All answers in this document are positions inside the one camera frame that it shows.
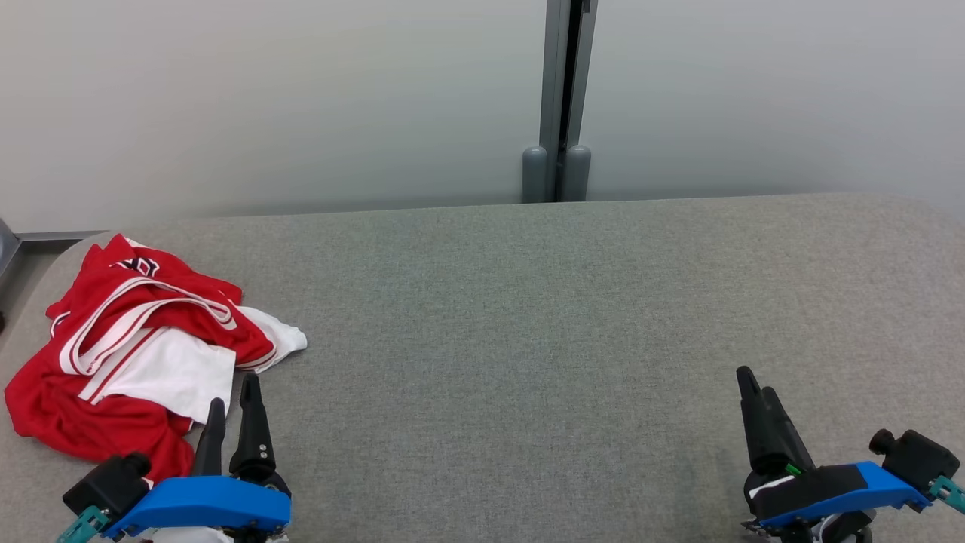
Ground red basketball jersey white sleeves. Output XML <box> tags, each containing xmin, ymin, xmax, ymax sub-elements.
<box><xmin>45</xmin><ymin>233</ymin><xmax>308</xmax><ymax>425</ymax></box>

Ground grey metal partition post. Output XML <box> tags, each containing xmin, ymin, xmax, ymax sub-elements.
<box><xmin>538</xmin><ymin>0</ymin><xmax>599</xmax><ymax>203</ymax></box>

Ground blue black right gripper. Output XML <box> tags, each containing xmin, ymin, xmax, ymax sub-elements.
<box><xmin>736</xmin><ymin>366</ymin><xmax>934</xmax><ymax>543</ymax></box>

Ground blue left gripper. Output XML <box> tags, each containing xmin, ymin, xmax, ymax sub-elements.
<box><xmin>103</xmin><ymin>373</ymin><xmax>293</xmax><ymax>541</ymax></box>

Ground teal right camera connector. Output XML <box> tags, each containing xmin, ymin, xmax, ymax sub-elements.
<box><xmin>927</xmin><ymin>477</ymin><xmax>965</xmax><ymax>518</ymax></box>

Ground teal left camera connector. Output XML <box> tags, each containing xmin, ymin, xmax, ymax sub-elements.
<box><xmin>57</xmin><ymin>505</ymin><xmax>111</xmax><ymax>543</ymax></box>

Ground grey cylindrical post bumper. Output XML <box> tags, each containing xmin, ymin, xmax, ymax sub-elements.
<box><xmin>564</xmin><ymin>145</ymin><xmax>592</xmax><ymax>202</ymax></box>
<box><xmin>522</xmin><ymin>146</ymin><xmax>549</xmax><ymax>204</ymax></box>

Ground red shorts white hem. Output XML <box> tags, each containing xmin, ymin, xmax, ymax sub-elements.
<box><xmin>4</xmin><ymin>351</ymin><xmax>198</xmax><ymax>483</ymax></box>

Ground teal camera connector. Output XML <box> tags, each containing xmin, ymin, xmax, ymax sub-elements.
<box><xmin>927</xmin><ymin>477</ymin><xmax>965</xmax><ymax>518</ymax></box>
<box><xmin>57</xmin><ymin>505</ymin><xmax>111</xmax><ymax>543</ymax></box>

